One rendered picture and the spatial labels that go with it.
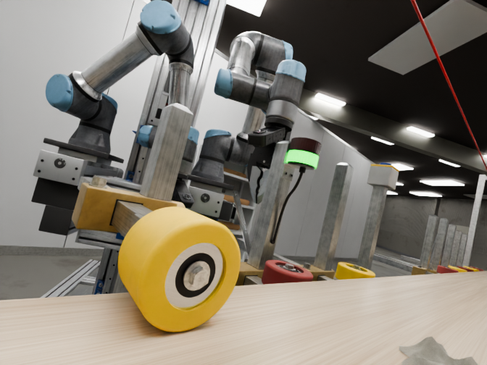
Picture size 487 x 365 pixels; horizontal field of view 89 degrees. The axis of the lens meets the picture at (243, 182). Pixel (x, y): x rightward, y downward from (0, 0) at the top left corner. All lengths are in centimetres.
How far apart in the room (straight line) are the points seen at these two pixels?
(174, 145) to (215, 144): 73
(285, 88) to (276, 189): 26
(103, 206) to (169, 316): 19
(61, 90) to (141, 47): 30
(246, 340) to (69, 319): 12
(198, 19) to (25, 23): 193
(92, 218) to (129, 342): 19
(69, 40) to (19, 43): 38
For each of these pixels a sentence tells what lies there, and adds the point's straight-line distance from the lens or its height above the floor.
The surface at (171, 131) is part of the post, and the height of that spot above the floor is 107.
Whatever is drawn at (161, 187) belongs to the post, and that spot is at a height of 99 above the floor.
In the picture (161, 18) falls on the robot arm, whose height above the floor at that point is 149.
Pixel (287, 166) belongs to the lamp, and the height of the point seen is 108.
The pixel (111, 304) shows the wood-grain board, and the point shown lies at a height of 90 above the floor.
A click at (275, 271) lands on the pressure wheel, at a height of 90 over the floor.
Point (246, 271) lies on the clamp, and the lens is 49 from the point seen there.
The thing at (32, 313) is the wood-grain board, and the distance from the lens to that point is 22.
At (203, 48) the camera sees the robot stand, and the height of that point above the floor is 168.
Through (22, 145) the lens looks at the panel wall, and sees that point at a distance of 296.
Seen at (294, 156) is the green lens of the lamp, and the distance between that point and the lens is 49.
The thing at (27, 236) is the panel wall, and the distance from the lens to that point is 308.
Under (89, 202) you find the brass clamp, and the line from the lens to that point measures 34.
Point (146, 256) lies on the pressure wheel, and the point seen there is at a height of 95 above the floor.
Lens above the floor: 100
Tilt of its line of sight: 3 degrees up
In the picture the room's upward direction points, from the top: 14 degrees clockwise
